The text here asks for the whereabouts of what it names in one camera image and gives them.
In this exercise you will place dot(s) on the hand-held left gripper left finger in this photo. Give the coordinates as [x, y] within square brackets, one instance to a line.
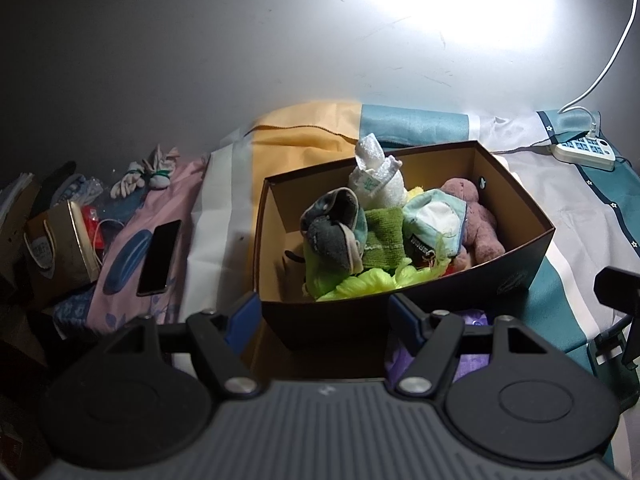
[245, 316]

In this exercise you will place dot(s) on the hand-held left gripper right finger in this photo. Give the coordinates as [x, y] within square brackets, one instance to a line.
[402, 319]

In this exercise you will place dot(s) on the yellow-green fabric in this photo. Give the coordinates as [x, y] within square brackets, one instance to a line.
[370, 282]

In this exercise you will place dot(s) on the green towel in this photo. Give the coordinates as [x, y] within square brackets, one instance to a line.
[382, 237]

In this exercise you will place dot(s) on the pale green cloth black label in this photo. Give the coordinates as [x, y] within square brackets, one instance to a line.
[435, 220]

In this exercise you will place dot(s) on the grey sock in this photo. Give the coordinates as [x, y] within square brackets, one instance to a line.
[335, 230]

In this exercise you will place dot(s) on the dark brown cardboard shoe box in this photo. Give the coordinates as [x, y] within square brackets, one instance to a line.
[505, 265]

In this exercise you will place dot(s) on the pink plush bear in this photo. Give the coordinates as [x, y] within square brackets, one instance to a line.
[480, 225]

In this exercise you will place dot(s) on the yellow soft sponge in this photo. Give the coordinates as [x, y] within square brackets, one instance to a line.
[416, 192]

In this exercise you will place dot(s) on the white terry towel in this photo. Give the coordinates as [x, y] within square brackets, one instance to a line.
[375, 180]

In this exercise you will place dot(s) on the purple plastic packet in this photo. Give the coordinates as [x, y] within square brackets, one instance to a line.
[470, 355]

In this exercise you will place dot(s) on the black smartphone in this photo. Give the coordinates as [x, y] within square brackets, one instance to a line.
[160, 257]

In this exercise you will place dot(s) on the white knotted plush toy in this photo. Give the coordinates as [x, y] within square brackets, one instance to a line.
[142, 175]

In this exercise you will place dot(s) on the red packet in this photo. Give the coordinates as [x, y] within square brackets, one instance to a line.
[92, 227]

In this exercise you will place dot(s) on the gold paper gift bag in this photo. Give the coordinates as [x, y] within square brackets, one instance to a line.
[57, 255]

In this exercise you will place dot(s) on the black phone stand green base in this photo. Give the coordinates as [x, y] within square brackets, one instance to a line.
[620, 305]

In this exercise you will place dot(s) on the white power strip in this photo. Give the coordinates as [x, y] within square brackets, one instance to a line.
[582, 152]

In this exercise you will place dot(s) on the stack of papers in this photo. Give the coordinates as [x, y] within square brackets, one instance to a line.
[15, 200]

